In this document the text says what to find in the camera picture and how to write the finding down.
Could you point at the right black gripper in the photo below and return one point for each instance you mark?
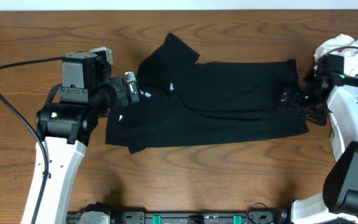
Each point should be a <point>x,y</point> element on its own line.
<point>319,119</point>

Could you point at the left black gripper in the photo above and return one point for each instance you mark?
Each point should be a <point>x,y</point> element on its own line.
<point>123,92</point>

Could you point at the black polo shirt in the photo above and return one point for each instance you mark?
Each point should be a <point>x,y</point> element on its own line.
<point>187,103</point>

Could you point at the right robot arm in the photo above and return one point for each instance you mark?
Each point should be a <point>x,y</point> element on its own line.
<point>338,202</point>

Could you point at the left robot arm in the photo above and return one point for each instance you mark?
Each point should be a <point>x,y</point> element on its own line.
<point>71,112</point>

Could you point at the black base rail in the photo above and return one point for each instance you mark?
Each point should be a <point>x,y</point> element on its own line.
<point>257,216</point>

